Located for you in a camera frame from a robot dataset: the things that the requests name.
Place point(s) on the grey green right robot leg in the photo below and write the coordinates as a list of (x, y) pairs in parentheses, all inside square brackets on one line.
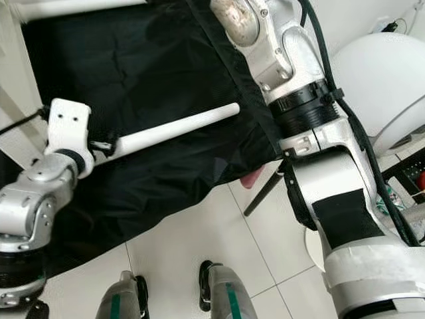
[(229, 296)]

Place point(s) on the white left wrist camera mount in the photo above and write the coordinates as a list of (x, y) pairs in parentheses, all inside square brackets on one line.
[(70, 123)]

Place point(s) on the white green plastic package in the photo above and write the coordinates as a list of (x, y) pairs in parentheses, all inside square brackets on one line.
[(390, 201)]

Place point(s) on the white plastic children table top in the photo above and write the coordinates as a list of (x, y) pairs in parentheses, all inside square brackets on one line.
[(16, 80)]

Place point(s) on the white domed appliance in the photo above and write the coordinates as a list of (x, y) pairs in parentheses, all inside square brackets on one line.
[(385, 80)]

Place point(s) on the grey green robot leg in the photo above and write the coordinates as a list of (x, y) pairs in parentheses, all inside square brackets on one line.
[(229, 296), (123, 298)]

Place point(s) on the grey green left robot leg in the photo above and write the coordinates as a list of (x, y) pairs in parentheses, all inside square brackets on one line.
[(123, 298)]

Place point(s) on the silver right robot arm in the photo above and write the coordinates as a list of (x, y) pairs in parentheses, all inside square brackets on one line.
[(279, 53)]

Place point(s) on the white plastic table leg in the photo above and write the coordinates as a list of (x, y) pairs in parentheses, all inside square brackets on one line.
[(80, 8), (172, 129)]

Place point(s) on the black low floor shelf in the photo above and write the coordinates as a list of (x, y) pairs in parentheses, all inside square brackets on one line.
[(405, 166)]

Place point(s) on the white floor fan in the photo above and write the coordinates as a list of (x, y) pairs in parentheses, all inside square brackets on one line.
[(312, 249)]

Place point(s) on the dark metal table leg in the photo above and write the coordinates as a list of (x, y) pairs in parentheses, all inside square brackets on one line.
[(262, 194)]

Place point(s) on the black wall plug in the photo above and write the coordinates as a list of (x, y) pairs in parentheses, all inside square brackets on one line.
[(388, 28)]

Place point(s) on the red small object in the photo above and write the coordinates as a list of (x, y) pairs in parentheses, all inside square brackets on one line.
[(420, 178)]

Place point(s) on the pink table frame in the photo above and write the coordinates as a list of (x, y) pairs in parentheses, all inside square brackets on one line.
[(251, 178)]

